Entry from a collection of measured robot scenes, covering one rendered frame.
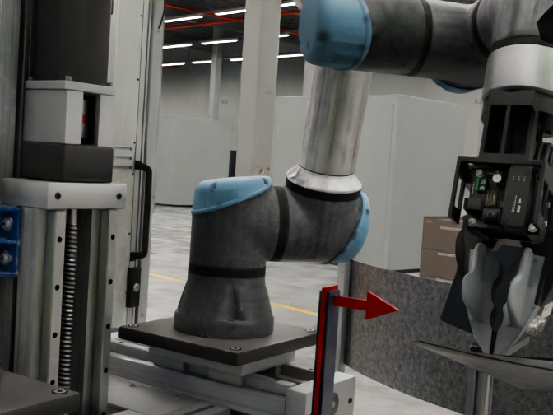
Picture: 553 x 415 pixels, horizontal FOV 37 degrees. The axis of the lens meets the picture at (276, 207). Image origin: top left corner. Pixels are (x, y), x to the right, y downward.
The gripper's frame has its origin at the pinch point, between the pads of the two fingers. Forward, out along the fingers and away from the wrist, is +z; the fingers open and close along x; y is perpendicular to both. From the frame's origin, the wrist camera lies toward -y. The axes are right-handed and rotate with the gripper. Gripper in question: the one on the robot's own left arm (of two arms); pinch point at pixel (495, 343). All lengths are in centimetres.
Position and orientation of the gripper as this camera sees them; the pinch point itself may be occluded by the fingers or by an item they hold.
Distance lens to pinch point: 71.6
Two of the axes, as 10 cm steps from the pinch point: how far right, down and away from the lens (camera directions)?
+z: -2.1, 9.6, -2.1
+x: 8.6, 0.8, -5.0
